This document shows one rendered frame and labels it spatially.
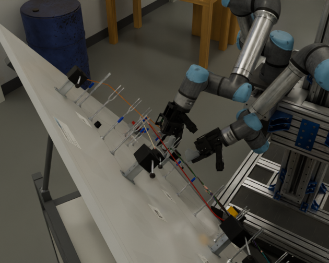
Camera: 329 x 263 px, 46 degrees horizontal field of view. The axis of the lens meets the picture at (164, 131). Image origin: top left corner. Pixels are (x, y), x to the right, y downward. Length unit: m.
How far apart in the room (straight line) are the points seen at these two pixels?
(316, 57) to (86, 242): 1.18
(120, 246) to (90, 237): 1.13
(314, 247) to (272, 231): 0.25
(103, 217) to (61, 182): 2.47
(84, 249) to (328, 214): 1.64
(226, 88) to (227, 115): 2.29
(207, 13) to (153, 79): 0.87
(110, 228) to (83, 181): 0.12
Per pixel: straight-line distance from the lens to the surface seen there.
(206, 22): 4.13
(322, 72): 1.50
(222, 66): 4.49
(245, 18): 1.75
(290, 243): 2.52
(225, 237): 1.13
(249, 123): 1.55
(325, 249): 2.57
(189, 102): 1.41
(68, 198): 1.91
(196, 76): 1.38
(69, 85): 1.18
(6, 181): 3.26
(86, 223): 1.80
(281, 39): 1.95
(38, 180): 1.75
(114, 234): 0.64
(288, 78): 1.65
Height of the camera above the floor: 2.21
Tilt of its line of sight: 39 degrees down
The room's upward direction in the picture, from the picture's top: straight up
